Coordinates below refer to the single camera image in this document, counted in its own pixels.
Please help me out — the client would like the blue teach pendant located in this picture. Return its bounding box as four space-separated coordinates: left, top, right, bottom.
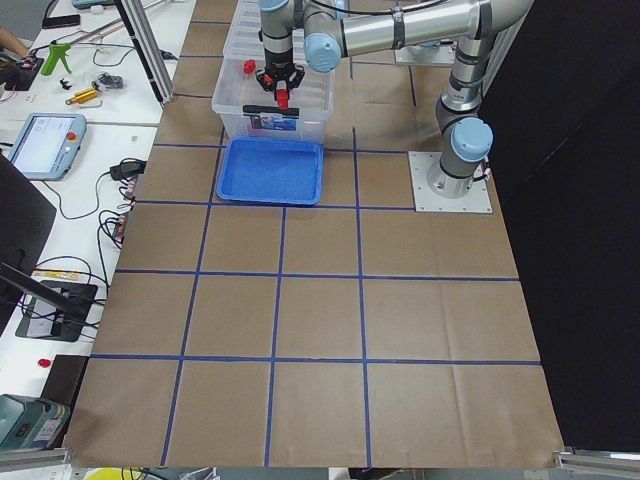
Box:
8 113 87 181

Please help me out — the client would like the aluminium frame post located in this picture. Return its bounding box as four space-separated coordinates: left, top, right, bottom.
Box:
114 0 174 106

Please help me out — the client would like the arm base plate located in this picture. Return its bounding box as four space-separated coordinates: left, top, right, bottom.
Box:
393 47 456 66
408 151 493 214

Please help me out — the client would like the black monitor stand base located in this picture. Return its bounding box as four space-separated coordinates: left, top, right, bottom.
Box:
15 280 98 343

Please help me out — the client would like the black power adapter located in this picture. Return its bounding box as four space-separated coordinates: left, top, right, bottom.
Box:
109 158 147 181

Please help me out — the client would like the red block in box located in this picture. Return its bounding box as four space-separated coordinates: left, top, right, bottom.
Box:
243 59 256 74

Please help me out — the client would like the green handled reacher grabber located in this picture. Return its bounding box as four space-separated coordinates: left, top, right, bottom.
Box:
28 19 134 76

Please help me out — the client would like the black smartphone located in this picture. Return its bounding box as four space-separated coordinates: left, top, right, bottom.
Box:
42 14 81 29

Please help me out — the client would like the blue plastic tray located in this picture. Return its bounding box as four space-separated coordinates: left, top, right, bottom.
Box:
216 137 324 206

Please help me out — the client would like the red block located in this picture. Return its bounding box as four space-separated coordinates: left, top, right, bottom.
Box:
275 89 290 110
243 59 256 74

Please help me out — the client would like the clear plastic storage box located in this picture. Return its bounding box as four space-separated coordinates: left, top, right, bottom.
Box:
212 1 342 143

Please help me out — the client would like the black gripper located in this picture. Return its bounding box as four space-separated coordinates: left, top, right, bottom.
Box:
255 48 305 98

